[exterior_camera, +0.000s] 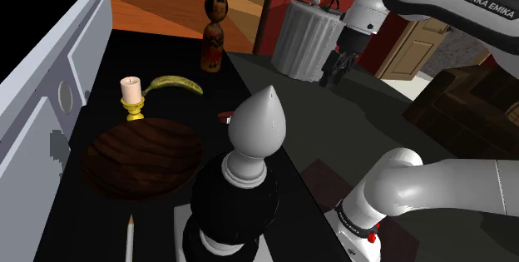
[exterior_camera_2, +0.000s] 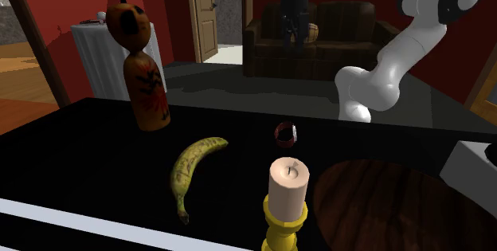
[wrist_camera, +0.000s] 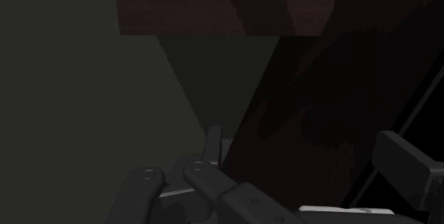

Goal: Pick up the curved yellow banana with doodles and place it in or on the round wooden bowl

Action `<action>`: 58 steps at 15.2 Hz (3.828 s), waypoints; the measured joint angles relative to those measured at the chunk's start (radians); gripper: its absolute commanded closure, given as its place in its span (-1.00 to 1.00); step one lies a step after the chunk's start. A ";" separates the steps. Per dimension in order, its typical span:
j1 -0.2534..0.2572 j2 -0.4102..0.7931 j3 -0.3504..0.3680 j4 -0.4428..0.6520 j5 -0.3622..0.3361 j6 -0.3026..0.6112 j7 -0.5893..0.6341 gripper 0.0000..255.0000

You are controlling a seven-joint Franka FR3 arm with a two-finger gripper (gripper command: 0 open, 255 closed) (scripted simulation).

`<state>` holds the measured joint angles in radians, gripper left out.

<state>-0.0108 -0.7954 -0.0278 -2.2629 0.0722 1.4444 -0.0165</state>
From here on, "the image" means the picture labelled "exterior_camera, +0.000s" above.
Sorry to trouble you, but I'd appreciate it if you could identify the dark brown wooden bowl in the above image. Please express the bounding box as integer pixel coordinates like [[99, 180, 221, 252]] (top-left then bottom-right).
[[80, 117, 205, 203]]

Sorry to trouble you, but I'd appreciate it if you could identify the tan panelled door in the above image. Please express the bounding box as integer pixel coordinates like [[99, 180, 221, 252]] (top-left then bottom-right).
[[374, 0, 500, 82]]

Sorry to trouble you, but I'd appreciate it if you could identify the round table with white cloth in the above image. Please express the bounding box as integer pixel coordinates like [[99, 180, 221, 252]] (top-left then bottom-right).
[[270, 0, 347, 83]]

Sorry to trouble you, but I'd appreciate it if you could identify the black and white pepper grinder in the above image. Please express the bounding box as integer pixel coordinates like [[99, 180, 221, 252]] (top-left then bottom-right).
[[181, 84, 288, 262]]

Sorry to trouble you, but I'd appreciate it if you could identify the brown wooden doll figure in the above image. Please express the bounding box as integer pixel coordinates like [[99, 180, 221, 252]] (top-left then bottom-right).
[[200, 0, 230, 74]]

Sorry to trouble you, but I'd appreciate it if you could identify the white pencil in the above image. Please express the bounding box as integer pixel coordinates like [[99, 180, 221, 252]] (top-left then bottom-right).
[[124, 214, 136, 262]]

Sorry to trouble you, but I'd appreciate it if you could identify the white cabinet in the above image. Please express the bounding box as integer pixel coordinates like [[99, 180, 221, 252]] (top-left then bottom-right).
[[0, 0, 113, 262]]

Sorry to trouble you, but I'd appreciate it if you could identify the white candle in yellow holder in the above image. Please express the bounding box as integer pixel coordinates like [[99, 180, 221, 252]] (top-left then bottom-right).
[[119, 76, 146, 122]]

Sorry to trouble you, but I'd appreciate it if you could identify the yellow banana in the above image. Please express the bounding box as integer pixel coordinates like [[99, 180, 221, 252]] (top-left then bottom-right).
[[141, 75, 204, 97]]

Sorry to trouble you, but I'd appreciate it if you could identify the dark wooden chest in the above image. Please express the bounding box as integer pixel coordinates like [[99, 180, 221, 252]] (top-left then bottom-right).
[[402, 63, 519, 161]]

